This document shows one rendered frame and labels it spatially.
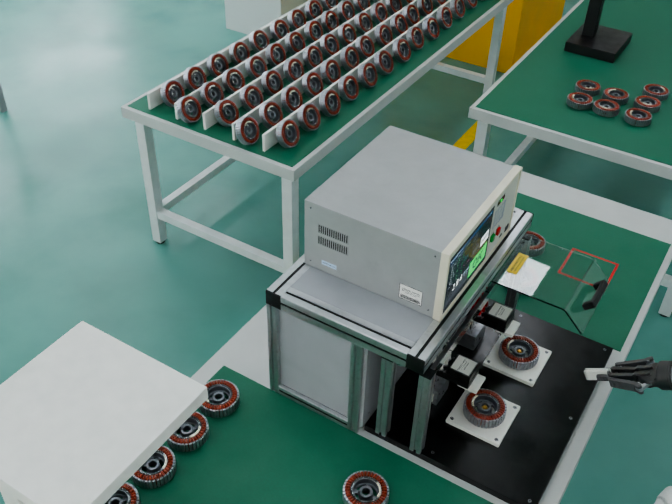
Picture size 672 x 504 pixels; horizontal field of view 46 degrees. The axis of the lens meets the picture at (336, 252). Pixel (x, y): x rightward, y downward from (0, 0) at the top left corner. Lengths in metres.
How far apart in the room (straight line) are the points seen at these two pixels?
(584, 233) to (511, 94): 1.03
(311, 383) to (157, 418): 0.63
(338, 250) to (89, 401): 0.69
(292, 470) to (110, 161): 2.90
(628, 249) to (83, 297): 2.31
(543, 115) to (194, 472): 2.23
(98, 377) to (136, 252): 2.27
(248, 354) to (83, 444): 0.84
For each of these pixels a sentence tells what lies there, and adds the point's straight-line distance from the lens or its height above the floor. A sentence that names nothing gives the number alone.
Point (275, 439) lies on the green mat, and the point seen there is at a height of 0.75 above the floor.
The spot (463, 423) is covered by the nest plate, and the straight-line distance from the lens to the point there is 2.14.
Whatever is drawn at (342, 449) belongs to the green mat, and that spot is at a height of 0.75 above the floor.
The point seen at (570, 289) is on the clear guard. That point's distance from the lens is 2.15.
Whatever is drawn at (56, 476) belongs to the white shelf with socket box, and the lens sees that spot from 1.55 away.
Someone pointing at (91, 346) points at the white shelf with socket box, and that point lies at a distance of 1.75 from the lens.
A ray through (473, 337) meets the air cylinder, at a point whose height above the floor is 0.82.
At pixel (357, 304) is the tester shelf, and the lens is 1.92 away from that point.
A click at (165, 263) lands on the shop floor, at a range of 3.83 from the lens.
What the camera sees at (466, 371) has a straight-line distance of 2.07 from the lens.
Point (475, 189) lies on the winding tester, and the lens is 1.99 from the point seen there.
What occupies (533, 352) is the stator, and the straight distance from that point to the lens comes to 2.31.
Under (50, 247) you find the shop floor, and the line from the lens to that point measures 4.06.
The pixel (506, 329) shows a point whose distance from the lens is 2.25.
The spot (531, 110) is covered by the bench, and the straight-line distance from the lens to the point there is 3.61.
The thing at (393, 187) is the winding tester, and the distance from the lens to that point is 1.97.
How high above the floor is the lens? 2.42
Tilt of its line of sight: 39 degrees down
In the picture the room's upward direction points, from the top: 2 degrees clockwise
